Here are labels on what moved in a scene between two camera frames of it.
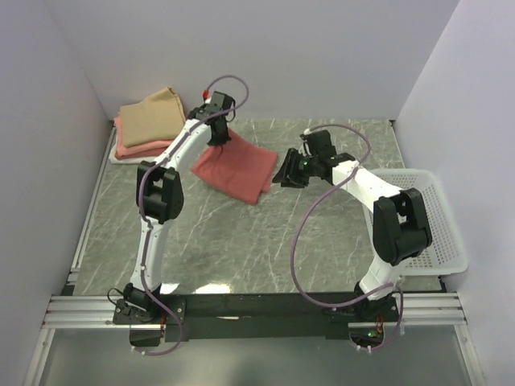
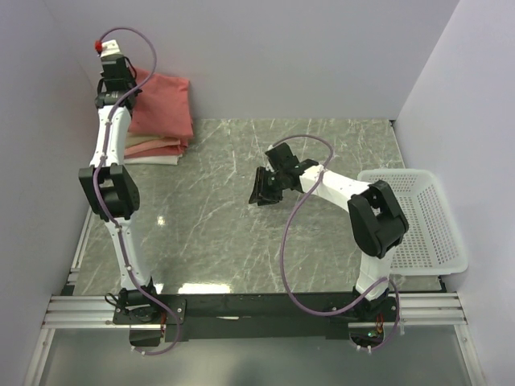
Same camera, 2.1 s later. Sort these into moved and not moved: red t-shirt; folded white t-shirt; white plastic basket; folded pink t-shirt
Moved: red t-shirt
Not moved: folded white t-shirt; white plastic basket; folded pink t-shirt
